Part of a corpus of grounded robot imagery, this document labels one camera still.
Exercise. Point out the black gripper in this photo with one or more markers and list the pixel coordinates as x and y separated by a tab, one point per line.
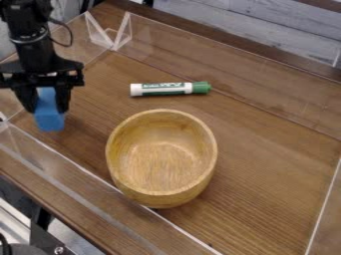
64	75

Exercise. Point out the blue foam block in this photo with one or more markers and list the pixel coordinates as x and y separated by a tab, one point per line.
48	119

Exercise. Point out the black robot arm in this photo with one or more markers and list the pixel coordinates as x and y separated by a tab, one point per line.
33	33

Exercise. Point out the brown wooden bowl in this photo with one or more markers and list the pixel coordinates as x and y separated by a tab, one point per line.
160	155

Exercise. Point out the green white marker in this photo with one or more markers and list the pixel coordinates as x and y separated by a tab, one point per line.
163	89

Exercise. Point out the clear acrylic tray walls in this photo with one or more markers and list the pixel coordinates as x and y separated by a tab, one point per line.
273	200

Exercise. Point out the black table leg bracket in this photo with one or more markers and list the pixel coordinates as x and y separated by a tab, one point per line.
40	238

